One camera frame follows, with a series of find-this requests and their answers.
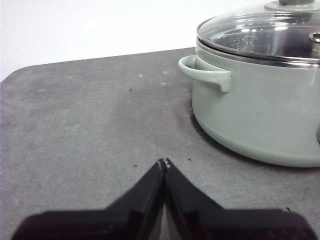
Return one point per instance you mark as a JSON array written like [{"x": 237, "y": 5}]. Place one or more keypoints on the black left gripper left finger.
[{"x": 130, "y": 217}]

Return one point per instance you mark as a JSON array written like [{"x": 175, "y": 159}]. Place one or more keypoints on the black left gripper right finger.
[{"x": 200, "y": 220}]

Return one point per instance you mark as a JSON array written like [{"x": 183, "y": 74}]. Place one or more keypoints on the glass lid with green knob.
[{"x": 250, "y": 32}]

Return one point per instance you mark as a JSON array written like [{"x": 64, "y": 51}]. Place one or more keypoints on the sage green electric steamer pot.
[{"x": 250, "y": 112}]

